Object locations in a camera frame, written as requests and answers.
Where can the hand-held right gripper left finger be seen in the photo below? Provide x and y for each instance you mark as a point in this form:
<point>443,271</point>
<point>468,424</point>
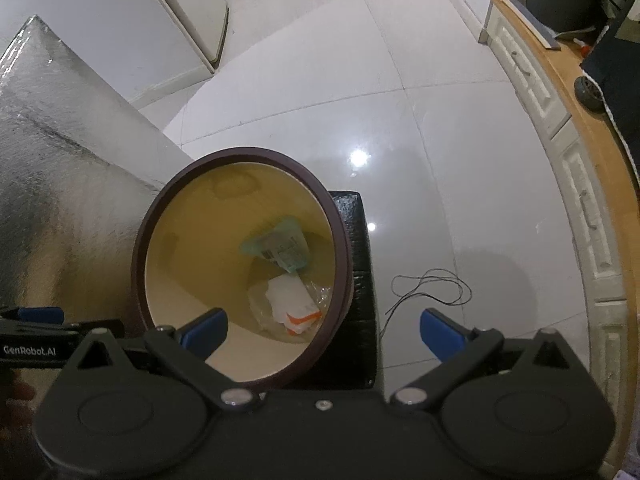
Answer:
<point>205,332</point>

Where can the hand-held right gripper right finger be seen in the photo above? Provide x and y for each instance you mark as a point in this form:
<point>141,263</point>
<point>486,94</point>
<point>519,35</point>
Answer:
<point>442,335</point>

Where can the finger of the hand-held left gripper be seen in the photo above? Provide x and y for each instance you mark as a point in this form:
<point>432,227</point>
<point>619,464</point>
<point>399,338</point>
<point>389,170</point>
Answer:
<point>40,316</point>

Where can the yellow wicker bin brown rim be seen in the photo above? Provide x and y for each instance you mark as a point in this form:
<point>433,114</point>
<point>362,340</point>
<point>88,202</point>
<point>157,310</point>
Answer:
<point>200,220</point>

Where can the person's left hand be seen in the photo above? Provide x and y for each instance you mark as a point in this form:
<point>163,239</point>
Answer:
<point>17,400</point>

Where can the black textured box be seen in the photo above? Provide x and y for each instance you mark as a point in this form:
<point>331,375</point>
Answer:
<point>357,285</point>

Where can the green packet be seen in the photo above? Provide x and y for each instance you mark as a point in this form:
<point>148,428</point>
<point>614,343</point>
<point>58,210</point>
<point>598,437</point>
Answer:
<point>280,245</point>

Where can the silver foil covered table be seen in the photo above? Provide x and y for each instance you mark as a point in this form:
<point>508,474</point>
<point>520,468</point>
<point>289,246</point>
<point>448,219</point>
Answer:
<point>60,185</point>

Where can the white low cabinet wooden top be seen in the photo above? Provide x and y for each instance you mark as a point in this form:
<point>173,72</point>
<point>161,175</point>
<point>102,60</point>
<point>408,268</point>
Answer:
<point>575,175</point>

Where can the small black wheel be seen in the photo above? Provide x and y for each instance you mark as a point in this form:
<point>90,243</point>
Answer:
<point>590,92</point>

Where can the black printed cloth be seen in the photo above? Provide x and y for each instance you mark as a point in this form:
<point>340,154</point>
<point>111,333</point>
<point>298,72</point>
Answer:
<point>620,85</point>

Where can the small orange and white item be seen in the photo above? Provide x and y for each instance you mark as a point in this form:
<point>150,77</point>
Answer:
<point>584,49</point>

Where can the grey flat board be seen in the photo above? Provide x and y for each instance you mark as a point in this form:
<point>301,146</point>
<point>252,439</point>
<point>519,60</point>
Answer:
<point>537,25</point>

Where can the white refrigerator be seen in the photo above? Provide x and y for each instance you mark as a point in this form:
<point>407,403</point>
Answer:
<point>190,5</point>

